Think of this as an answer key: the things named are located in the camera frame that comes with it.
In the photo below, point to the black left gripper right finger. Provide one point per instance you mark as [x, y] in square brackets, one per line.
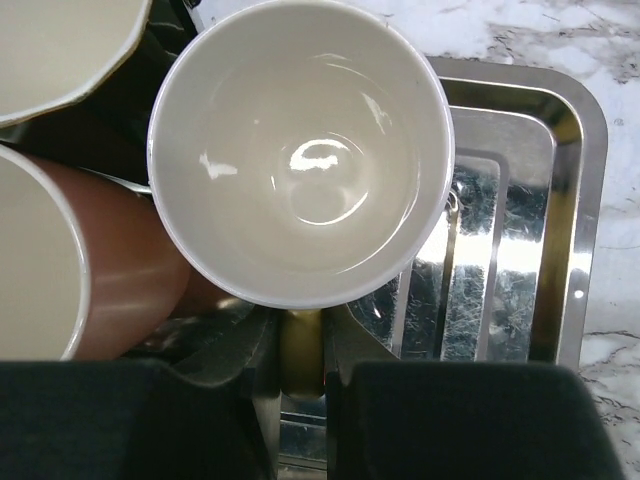
[394, 419]

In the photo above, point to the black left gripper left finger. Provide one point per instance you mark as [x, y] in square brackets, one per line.
[213, 415]

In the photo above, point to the light pink mug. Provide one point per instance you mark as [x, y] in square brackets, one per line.
[87, 268]

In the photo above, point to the yellow mug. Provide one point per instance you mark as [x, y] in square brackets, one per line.
[299, 155]

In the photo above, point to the black glossy mug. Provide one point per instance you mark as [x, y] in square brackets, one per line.
[79, 78]

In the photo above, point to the silver metal tray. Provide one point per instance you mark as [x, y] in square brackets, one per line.
[505, 275]

